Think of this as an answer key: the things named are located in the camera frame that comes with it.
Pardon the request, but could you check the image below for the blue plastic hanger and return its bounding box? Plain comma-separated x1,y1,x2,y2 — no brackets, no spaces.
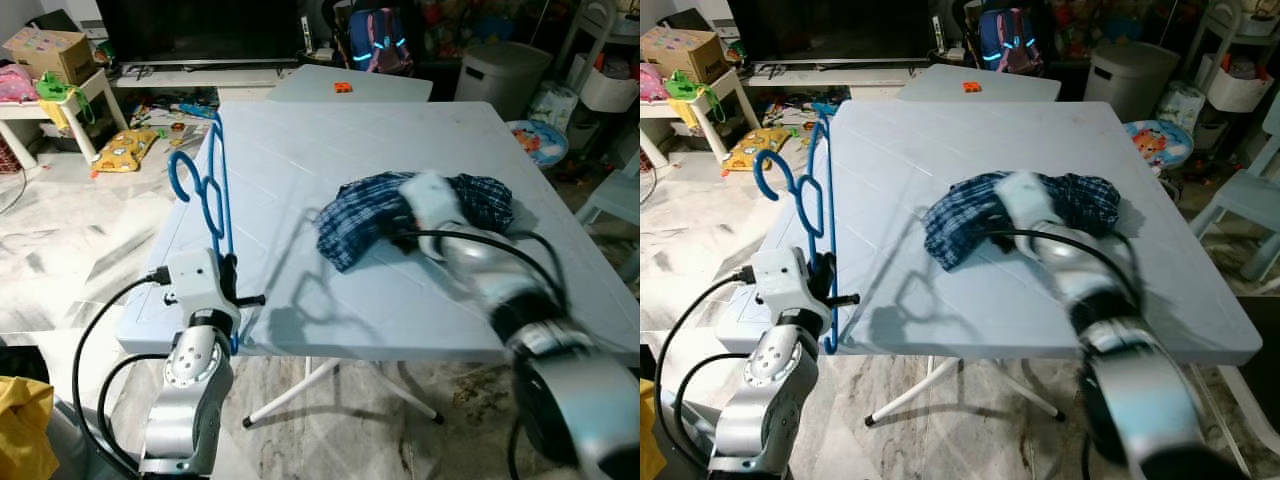
168,112,241,356
752,105,841,356

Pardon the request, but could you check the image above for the blue plaid shirt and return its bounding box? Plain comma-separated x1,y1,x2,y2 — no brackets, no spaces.
922,172,1121,273
317,172,516,273

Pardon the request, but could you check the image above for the yellow garment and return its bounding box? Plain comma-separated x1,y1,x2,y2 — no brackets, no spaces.
640,380,669,480
0,375,61,480

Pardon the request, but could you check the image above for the yellow printed floor pillow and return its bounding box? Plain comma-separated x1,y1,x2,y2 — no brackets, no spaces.
92,128,161,173
722,128,791,173

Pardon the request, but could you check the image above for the white plastic folding table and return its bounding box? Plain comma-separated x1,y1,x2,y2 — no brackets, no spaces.
115,100,641,426
735,100,1263,426

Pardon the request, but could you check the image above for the white low side table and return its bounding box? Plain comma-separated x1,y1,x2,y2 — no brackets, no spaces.
640,70,761,169
0,70,131,169

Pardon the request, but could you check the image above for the small grey child table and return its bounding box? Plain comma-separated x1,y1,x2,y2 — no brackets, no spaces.
268,65,434,103
895,65,1063,103

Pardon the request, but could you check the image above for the black television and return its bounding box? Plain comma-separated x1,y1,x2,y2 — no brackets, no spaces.
725,0,936,66
95,0,306,66

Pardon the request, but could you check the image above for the brown cardboard box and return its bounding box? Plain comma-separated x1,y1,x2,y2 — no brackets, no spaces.
640,27,729,86
3,27,101,86

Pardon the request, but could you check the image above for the white basket shelf cart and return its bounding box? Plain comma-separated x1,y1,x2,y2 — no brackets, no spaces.
560,0,641,116
1195,0,1280,116

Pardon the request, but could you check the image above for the blue backpack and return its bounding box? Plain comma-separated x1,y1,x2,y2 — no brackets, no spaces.
345,5,416,76
975,5,1046,76

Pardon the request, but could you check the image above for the round blue cartoon plate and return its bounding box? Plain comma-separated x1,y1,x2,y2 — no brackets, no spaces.
505,120,569,166
1125,120,1196,171

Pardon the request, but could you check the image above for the grey trash bin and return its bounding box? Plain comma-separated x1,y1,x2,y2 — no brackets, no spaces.
455,42,553,121
1083,40,1181,121

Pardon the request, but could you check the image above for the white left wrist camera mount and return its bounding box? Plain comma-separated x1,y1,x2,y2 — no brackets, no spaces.
750,247,823,331
165,250,241,331

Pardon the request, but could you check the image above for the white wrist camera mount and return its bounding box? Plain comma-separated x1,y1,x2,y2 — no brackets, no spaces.
995,172,1056,236
165,250,241,331
400,172,466,236
750,247,823,331

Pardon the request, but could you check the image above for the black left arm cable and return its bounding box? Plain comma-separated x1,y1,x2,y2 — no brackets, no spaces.
655,265,756,476
72,268,171,476

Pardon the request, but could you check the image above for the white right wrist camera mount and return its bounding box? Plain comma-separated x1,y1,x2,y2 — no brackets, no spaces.
995,172,1056,236
400,172,466,236

